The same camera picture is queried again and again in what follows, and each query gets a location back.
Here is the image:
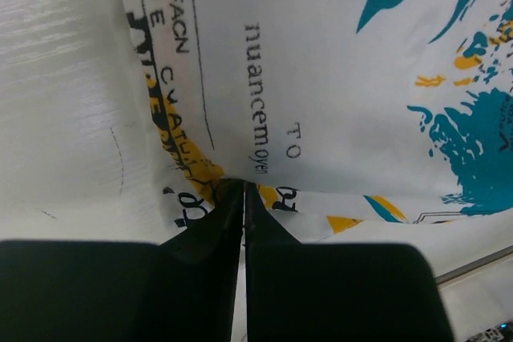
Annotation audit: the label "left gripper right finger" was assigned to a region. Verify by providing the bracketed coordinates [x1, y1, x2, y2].
[245, 185, 454, 341]

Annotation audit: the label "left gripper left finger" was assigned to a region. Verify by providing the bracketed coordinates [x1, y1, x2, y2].
[1, 182, 244, 341]

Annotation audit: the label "patterned white teal yellow shorts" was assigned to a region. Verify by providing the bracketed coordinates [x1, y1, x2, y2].
[121, 0, 512, 239]

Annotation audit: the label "aluminium table edge rail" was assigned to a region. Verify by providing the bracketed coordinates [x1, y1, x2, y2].
[435, 246, 512, 285]

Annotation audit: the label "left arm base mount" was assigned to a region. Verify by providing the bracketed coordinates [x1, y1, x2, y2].
[466, 320, 513, 342]

